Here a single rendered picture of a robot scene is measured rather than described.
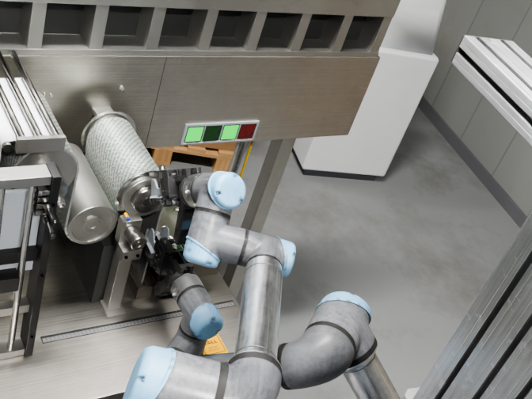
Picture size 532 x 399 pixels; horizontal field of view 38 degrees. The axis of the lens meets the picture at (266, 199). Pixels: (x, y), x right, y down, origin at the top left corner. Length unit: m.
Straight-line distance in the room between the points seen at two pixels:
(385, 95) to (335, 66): 1.88
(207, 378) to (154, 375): 0.08
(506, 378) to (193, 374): 0.51
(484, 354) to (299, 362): 0.66
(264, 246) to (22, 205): 0.50
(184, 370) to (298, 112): 1.34
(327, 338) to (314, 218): 2.61
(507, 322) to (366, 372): 0.81
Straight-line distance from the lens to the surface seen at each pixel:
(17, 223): 1.67
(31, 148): 1.65
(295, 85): 2.36
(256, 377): 1.27
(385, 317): 3.78
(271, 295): 1.44
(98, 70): 2.03
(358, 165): 4.50
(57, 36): 2.03
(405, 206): 4.58
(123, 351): 1.99
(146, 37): 2.04
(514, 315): 0.93
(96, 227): 1.89
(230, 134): 2.33
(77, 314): 2.05
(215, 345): 2.03
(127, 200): 1.86
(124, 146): 1.92
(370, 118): 4.32
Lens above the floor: 2.39
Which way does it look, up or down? 35 degrees down
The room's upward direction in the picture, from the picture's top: 20 degrees clockwise
